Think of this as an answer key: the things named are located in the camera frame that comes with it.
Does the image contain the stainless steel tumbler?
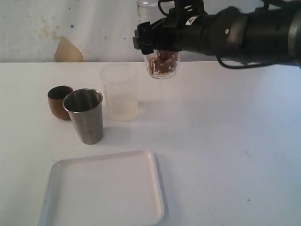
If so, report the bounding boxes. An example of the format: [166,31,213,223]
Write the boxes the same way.
[63,88,104,145]

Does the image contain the brown chunks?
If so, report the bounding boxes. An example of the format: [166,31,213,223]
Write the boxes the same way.
[149,50,180,77]

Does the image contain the brown wooden cup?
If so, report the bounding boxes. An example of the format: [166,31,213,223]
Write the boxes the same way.
[48,85,73,120]

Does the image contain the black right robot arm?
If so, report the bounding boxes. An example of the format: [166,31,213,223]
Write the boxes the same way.
[133,0,301,69]

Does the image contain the clear plastic shaker cup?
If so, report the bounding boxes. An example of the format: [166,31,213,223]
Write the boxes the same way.
[137,0,181,79]

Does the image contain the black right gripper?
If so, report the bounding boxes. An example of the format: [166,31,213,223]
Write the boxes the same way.
[133,7,202,55]

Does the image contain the white square plastic tray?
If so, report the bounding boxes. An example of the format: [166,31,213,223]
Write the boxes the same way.
[38,150,165,226]

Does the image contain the translucent white plastic container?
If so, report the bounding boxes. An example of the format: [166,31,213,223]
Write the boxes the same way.
[100,62,139,122]

